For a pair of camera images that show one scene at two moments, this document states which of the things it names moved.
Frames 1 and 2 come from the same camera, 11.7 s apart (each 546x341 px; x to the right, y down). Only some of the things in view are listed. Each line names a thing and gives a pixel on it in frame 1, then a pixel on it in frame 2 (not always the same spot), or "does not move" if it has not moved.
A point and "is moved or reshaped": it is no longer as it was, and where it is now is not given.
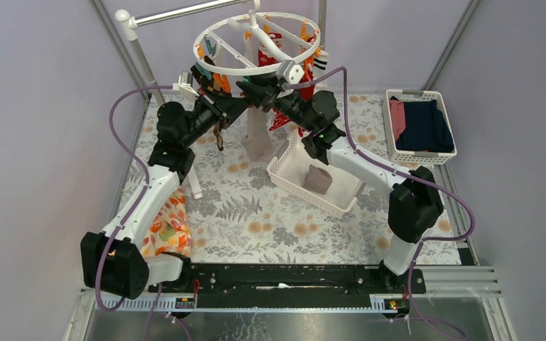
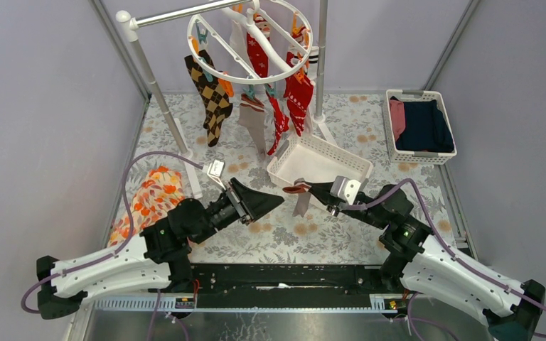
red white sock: x=264 y=58 -> x=258 y=53
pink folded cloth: x=397 y=117 does not move
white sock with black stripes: x=320 y=62 -> x=313 y=55
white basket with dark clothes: x=419 y=127 does not move
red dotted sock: x=306 y=93 is moved or reshaped
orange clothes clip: x=223 y=80 is moved or reshaped
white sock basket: x=290 y=165 does not move
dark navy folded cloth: x=426 y=128 does not move
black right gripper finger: x=259 y=93 -> x=322 y=191
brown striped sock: x=318 y=180 -> x=301 y=187
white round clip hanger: x=256 y=40 is moved or reshaped
